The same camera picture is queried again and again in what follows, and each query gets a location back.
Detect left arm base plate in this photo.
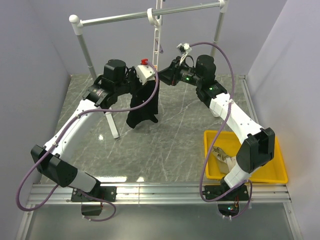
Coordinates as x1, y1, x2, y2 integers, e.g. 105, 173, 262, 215
70, 186, 117, 203

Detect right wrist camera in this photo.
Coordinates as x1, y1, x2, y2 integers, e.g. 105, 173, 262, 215
176, 43, 192, 55

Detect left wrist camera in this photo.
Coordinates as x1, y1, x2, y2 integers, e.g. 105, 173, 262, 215
135, 58, 155, 85

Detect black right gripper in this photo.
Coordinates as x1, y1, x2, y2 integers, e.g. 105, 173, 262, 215
155, 56, 203, 88

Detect yellow plastic bin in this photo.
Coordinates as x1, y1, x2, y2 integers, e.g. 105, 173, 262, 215
205, 131, 288, 184

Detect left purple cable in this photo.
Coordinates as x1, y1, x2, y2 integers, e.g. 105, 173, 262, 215
15, 61, 160, 222

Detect white plastic hanger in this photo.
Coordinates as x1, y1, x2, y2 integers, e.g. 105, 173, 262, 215
146, 8, 163, 70

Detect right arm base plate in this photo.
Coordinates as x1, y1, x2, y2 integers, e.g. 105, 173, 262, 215
202, 184, 250, 202

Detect black underwear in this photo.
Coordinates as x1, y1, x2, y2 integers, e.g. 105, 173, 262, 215
125, 78, 160, 130

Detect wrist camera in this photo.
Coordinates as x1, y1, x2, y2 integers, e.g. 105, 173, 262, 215
135, 58, 155, 85
176, 43, 192, 55

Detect aluminium front rail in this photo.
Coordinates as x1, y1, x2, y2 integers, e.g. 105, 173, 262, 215
16, 182, 295, 240

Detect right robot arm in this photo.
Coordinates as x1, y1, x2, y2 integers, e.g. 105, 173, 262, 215
158, 54, 275, 200

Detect white metal clothes rack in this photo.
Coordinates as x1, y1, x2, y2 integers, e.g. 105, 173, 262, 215
68, 0, 230, 140

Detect beige cloth in bin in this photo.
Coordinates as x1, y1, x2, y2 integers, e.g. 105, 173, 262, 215
212, 146, 237, 174

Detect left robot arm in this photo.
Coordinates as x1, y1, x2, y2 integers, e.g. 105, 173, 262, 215
31, 59, 155, 201

